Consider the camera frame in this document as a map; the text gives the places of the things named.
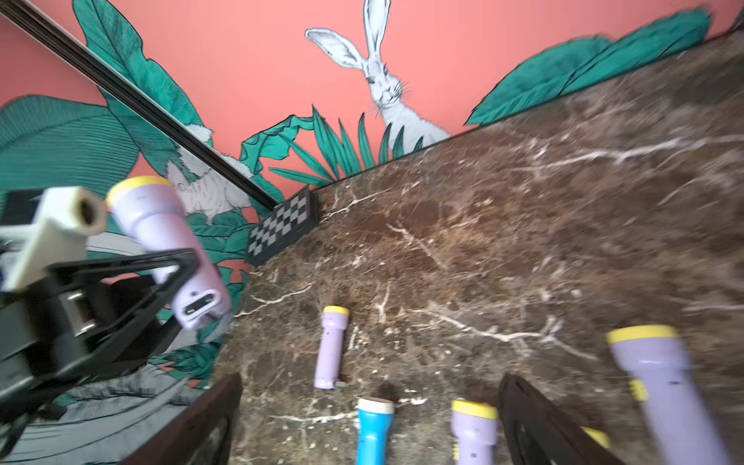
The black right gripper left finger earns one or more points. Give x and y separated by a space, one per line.
201 434

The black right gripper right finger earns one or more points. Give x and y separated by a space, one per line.
538 432

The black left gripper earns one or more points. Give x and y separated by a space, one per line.
93 327

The purple flashlight yellow head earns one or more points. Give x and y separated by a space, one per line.
149 210

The blue flashlight white head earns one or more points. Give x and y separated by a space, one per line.
376 418

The black white checkerboard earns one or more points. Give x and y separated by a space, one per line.
287 224

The black left corner frame post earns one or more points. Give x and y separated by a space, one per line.
47 32

